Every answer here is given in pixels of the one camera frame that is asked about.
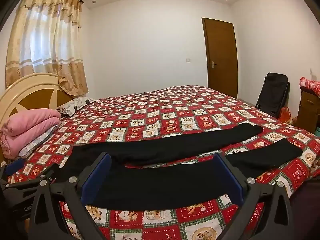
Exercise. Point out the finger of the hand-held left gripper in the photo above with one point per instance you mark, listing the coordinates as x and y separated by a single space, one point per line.
15 166
32 181

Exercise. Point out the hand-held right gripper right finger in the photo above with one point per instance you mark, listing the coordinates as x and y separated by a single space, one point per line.
230 177

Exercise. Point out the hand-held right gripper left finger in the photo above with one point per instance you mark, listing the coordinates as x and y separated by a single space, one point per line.
96 180

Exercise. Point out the black pants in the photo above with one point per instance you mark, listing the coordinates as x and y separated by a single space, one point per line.
150 187

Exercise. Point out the grey floral pillow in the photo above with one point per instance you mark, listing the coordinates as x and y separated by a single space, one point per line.
41 140

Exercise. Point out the pink folded blanket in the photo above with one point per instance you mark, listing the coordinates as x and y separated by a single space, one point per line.
27 127

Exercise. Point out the white patterned pillow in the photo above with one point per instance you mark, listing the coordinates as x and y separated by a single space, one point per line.
75 105

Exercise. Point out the red patchwork printed quilt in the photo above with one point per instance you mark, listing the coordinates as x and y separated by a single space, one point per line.
175 120

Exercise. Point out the cream wooden headboard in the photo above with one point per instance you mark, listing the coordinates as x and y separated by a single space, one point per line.
27 85

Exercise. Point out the orange plastic bag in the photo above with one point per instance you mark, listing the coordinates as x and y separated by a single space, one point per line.
285 115

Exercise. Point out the black folding chair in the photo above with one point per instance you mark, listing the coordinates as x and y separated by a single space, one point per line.
272 92

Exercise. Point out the brown wooden cabinet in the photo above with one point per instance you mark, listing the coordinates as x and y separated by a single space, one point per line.
308 110

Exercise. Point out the brown wooden door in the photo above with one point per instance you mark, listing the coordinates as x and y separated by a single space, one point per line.
221 55

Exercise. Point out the red plaid cloth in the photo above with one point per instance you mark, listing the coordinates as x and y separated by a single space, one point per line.
311 85

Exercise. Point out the beige embroidered curtain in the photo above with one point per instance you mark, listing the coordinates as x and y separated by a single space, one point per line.
45 37

